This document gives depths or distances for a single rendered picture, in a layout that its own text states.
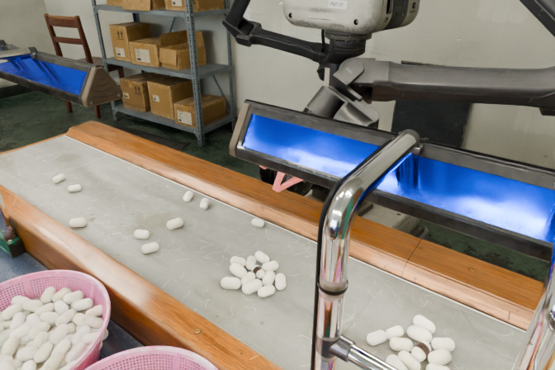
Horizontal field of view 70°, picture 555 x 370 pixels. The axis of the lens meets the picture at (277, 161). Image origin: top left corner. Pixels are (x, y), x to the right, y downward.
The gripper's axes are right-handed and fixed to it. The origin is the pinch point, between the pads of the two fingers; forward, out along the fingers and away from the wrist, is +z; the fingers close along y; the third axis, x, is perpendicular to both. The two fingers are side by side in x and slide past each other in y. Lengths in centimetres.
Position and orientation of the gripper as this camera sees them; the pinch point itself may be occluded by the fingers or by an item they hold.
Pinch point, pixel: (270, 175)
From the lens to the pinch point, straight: 77.4
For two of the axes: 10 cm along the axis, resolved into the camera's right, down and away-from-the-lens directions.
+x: -7.4, -4.7, -4.8
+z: -6.1, 7.7, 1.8
